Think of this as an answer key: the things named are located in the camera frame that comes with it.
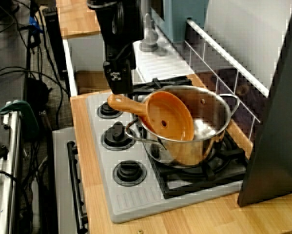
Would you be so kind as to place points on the brass countertop screw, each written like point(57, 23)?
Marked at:
point(139, 231)

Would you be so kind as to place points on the black angled panel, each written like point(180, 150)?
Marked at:
point(277, 122)

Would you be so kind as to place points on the teal blue cabinet box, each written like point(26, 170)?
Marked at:
point(180, 19)

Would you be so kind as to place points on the wooden stove countertop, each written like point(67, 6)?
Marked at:
point(209, 219)

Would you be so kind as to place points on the grey toy faucet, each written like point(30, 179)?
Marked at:
point(148, 39)

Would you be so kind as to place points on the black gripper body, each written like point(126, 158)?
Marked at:
point(119, 52)

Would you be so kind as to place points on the black stove knob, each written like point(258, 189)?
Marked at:
point(128, 174)
point(117, 140)
point(106, 114)

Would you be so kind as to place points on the white sink basin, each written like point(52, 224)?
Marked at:
point(87, 56)

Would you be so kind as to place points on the black upright bar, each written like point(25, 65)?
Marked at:
point(54, 44)

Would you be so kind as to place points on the aluminium frame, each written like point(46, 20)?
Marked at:
point(11, 170)

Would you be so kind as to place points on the stainless steel pot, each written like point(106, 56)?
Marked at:
point(199, 151)

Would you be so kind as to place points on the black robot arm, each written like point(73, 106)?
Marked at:
point(121, 22)

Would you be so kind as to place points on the dark tile backsplash panel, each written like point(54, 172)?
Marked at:
point(223, 83)

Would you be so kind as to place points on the green clamp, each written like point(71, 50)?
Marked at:
point(26, 114)

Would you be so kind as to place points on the grey stovetop panel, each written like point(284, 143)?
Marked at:
point(136, 202)

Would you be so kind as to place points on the blue tape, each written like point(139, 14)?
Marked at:
point(36, 24)

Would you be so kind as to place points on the orange toy frying pan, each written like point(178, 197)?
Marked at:
point(167, 114)

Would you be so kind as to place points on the black round bag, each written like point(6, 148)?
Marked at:
point(37, 92)

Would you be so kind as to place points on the grey oven door front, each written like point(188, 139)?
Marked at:
point(60, 170)

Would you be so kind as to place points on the wooden side table top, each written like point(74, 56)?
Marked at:
point(75, 19)

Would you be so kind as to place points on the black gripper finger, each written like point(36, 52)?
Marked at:
point(119, 78)

